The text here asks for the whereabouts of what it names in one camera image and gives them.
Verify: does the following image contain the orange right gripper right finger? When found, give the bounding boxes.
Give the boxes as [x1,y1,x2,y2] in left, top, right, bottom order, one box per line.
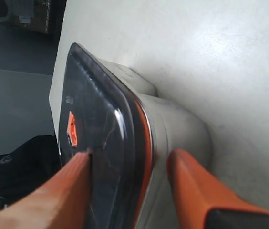
[166,149,269,229]

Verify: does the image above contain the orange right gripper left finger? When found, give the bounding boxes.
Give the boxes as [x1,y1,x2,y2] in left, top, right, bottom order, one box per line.
[0,152,92,229]

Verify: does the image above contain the stainless steel lunch box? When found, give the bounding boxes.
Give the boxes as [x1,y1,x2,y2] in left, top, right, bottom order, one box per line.
[100,60,212,229]

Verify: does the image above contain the transparent dark lunch box lid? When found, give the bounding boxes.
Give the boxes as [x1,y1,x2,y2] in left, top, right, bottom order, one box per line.
[58,43,153,229]

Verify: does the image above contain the black bag on floor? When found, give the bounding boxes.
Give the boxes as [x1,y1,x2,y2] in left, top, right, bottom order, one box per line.
[0,135,61,205]

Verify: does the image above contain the cardboard box on floor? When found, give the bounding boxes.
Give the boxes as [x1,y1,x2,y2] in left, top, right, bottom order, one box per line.
[4,0,67,34]

